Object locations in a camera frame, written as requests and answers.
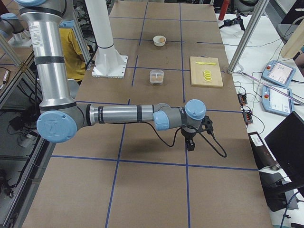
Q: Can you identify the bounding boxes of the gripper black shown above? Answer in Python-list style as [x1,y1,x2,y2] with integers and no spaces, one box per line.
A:
[181,125,202,151]

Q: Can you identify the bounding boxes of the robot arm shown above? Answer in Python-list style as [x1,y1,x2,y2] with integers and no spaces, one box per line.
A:
[18,0,212,151]

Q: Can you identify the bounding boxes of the black brown box device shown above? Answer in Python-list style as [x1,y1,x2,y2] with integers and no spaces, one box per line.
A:
[248,132,280,171]

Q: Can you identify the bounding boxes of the clear plastic egg box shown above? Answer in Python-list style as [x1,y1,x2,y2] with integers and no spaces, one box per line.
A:
[150,70,164,85]

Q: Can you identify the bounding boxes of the yellow lemon slices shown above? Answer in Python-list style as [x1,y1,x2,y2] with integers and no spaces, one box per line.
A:
[203,70,212,82]

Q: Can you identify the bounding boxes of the wooden cutting board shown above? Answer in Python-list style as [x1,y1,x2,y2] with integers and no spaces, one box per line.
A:
[190,57,223,87]

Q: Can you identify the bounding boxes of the yellow plastic knife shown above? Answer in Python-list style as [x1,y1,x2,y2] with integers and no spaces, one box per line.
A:
[195,61,217,66]

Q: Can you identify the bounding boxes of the teach pendant near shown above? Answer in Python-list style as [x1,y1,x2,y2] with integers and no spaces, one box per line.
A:
[262,86,295,116]

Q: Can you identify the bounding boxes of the teach pendant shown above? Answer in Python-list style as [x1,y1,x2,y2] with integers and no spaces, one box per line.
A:
[262,86,295,116]
[262,60,296,87]

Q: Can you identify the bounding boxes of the black laptop monitor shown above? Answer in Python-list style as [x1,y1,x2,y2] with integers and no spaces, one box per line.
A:
[265,111,304,181]

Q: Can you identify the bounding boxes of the white bowl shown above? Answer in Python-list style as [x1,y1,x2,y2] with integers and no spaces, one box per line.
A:
[153,35,166,47]

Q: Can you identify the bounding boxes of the teach pendant far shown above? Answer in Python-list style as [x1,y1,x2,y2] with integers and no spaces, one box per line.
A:
[262,60,296,87]

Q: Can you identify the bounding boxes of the black tripod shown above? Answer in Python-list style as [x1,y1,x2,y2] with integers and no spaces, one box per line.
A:
[219,8,246,31]

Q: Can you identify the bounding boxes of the person in yellow shirt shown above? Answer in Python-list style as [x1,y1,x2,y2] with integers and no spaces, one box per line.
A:
[59,28,86,85]

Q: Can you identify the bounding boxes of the grey office chair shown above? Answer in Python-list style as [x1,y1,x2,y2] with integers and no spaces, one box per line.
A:
[276,0,304,44]

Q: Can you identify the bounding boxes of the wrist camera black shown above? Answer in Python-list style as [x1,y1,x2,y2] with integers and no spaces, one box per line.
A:
[201,115,214,136]

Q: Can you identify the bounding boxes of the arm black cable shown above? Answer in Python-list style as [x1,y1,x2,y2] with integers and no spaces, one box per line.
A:
[104,121,228,158]

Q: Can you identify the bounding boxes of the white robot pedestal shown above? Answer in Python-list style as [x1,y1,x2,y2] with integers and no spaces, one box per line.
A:
[85,0,128,78]

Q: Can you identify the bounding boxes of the aluminium frame post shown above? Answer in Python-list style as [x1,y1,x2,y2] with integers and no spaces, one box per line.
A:
[228,0,269,74]

